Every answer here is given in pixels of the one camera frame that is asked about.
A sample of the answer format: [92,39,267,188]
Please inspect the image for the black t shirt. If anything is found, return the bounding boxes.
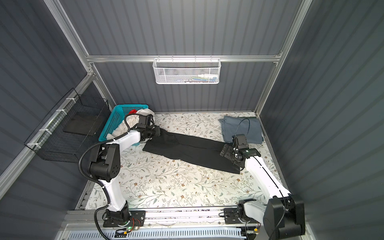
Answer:
[143,129,240,174]

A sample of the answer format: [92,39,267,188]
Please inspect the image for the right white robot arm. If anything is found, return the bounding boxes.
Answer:
[220,135,306,240]

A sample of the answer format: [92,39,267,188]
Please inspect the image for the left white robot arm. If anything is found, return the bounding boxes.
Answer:
[87,111,160,228]

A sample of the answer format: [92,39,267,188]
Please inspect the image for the white t shirt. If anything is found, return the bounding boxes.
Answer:
[106,108,156,142]

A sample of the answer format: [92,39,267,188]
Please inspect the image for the folded blue-grey t shirt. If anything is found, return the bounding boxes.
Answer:
[219,116,264,145]

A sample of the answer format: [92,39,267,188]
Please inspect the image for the teal plastic laundry basket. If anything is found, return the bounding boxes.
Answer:
[99,104,149,142]

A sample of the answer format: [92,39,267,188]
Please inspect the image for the floral patterned table mat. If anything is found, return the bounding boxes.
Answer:
[85,112,282,210]

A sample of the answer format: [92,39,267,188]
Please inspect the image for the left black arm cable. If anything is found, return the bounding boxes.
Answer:
[77,112,142,240]

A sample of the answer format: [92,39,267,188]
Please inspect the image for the white wire mesh basket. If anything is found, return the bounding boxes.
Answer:
[153,57,222,85]

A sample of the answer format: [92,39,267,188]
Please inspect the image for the black wire mesh basket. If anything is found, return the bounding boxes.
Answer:
[25,89,111,163]

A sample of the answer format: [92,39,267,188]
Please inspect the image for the white perforated cable tray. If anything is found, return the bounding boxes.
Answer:
[67,227,247,240]

